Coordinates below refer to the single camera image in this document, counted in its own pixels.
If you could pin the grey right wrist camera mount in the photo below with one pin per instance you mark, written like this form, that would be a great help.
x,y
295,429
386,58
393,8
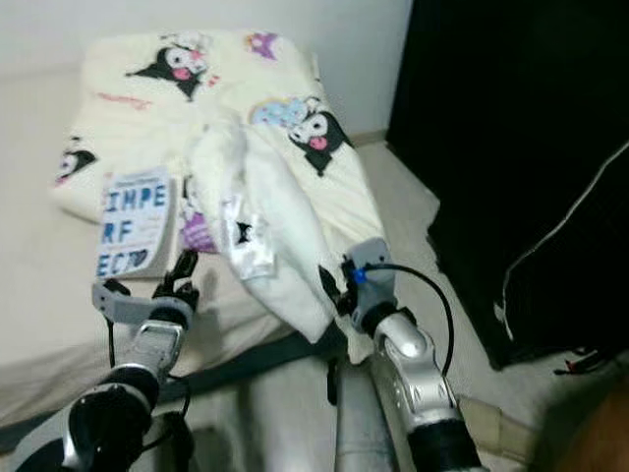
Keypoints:
x,y
371,258

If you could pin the cream blanket with cartoon print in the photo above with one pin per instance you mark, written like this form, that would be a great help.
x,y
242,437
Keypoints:
x,y
138,118

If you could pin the bed with beige sheet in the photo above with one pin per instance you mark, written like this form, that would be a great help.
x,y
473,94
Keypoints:
x,y
49,324

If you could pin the clear plastic wrapper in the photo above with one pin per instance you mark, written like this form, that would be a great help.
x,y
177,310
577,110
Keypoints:
x,y
249,246

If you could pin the white book with blue letters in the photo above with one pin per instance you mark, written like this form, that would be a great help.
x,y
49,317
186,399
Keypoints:
x,y
133,226

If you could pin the brown rounded object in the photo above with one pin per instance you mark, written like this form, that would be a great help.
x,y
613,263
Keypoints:
x,y
595,438

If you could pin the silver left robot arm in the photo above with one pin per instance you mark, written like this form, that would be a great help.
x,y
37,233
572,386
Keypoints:
x,y
157,349

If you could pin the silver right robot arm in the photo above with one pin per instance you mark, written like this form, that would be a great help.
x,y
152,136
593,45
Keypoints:
x,y
413,364

